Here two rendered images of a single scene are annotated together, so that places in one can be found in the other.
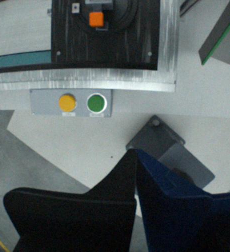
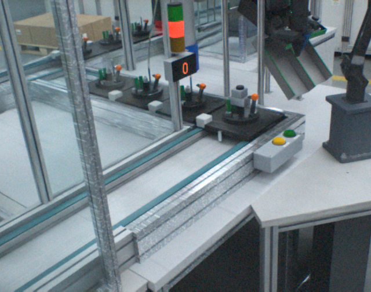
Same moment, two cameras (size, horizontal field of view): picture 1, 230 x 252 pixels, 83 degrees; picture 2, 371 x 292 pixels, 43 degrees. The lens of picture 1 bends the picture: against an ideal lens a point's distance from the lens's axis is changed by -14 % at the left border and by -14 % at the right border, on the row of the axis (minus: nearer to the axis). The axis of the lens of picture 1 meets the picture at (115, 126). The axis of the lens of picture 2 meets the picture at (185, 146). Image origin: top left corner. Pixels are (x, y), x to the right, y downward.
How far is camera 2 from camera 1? 1.63 m
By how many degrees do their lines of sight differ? 78
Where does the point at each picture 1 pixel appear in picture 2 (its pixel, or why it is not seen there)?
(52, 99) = (269, 146)
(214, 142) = not seen: hidden behind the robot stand
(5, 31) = (194, 162)
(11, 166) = not seen: outside the picture
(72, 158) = (332, 192)
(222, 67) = (308, 117)
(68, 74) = (262, 137)
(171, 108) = (323, 139)
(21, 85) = (246, 153)
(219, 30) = (282, 83)
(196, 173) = not seen: hidden behind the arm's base
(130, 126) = (323, 157)
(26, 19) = (202, 152)
